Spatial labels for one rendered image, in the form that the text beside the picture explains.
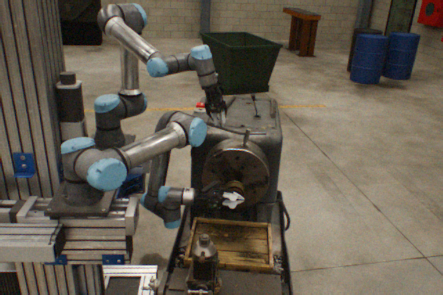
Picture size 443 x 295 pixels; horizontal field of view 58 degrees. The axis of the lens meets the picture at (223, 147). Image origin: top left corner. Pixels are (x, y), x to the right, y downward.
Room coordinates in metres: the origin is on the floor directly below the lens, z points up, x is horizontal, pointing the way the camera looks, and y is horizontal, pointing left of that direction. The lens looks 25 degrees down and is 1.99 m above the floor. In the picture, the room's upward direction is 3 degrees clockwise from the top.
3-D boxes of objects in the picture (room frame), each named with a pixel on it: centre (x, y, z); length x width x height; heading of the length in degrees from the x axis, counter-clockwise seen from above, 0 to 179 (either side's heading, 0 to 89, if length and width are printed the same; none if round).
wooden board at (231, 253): (1.39, -0.05, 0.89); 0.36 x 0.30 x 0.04; 87
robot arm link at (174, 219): (1.46, 0.22, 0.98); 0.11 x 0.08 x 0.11; 50
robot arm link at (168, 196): (1.45, 0.21, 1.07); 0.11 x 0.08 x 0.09; 86
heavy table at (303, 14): (10.71, -1.81, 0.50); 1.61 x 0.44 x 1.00; 13
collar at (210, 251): (1.05, 0.05, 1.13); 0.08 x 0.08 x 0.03
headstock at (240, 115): (2.07, -0.07, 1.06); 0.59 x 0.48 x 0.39; 177
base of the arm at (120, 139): (1.77, 0.56, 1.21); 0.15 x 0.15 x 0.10
